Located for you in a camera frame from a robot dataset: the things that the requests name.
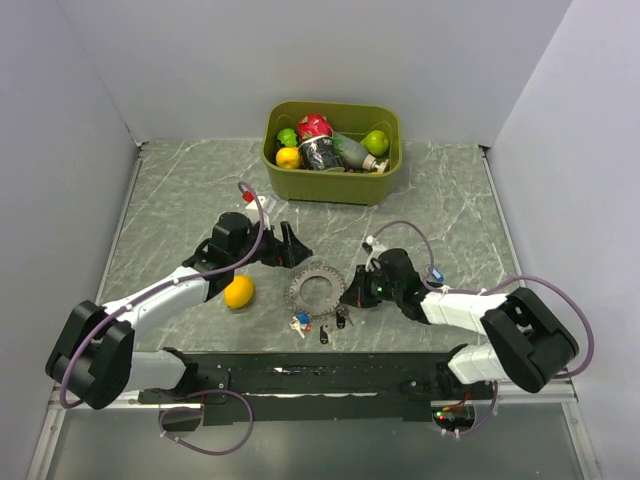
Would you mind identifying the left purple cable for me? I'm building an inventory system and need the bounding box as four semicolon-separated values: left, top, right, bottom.
58;180;266;456

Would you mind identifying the yellow lemon in bin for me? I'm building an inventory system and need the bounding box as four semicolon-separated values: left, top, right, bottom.
275;147;304;169

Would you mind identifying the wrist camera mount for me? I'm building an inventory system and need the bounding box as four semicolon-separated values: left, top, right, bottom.
361;235;387;272
244;192;276;230

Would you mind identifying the black key tag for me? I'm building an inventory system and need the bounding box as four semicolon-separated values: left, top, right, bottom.
335;306;353;329

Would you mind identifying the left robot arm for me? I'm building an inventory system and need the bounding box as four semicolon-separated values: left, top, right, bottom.
45;212;313;410

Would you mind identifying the blue key tag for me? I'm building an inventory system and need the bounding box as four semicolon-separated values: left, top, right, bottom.
295;312;310;325
430;267;444;282

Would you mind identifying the grey pump bottle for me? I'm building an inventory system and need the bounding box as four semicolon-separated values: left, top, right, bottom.
332;132;389;174

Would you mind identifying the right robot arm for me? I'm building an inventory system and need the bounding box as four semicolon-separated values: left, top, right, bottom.
341;248;579;399

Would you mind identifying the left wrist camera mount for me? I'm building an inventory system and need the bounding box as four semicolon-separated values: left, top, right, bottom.
244;192;276;230

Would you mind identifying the yellow lemon on table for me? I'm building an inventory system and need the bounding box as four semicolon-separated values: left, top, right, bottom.
223;275;255;310

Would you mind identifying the red dragon fruit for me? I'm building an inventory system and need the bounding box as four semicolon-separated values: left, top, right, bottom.
296;114;333;142

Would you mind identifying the green pepper toy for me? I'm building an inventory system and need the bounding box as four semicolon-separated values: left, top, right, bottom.
276;128;299;149

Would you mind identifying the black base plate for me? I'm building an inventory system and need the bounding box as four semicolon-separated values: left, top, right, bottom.
138;352;492;426

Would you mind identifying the black can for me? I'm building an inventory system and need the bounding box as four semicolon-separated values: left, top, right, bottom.
299;135;344;172

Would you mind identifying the olive green plastic bin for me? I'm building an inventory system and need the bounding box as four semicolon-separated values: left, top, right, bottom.
262;101;403;206

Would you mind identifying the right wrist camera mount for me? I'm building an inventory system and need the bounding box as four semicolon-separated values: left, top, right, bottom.
361;235;387;272

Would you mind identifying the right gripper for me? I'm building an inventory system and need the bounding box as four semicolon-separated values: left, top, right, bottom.
340;264;402;308

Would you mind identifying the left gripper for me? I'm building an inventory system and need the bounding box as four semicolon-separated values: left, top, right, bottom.
230;217;312;269

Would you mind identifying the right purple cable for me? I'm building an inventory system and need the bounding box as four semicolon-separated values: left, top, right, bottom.
369;220;596;436

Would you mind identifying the purple cable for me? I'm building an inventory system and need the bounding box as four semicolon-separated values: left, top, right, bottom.
58;180;266;456
369;220;596;436

